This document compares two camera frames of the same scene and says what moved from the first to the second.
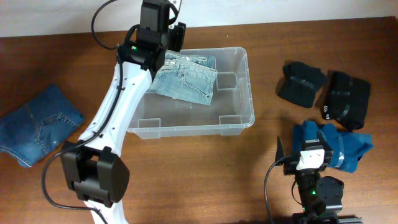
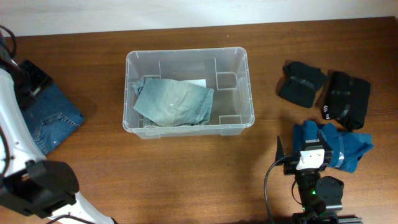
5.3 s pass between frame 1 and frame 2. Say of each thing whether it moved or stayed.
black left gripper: moved
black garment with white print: stayed
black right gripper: stayed
